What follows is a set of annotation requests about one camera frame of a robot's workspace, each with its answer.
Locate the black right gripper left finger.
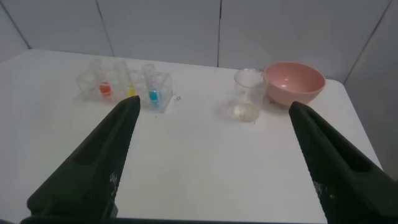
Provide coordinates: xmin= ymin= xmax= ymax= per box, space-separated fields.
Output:
xmin=20 ymin=95 xmax=142 ymax=222

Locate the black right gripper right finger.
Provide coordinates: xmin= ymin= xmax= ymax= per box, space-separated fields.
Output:
xmin=288 ymin=101 xmax=398 ymax=224

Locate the red pigment test tube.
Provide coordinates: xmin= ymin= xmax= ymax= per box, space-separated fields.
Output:
xmin=98 ymin=60 xmax=113 ymax=98

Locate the yellow pigment test tube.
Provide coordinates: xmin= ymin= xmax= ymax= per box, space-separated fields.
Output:
xmin=124 ymin=68 xmax=139 ymax=98

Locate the blue pigment test tube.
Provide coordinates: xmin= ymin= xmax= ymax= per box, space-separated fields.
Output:
xmin=142 ymin=63 xmax=160 ymax=105

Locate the clear plastic test tube rack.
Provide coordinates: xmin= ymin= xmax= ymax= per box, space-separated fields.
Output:
xmin=75 ymin=58 xmax=174 ymax=113

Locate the clear plastic beaker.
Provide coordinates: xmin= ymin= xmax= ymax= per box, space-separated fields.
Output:
xmin=228 ymin=68 xmax=269 ymax=123

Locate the pink bowl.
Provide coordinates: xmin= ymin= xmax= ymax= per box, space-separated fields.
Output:
xmin=264 ymin=61 xmax=326 ymax=108

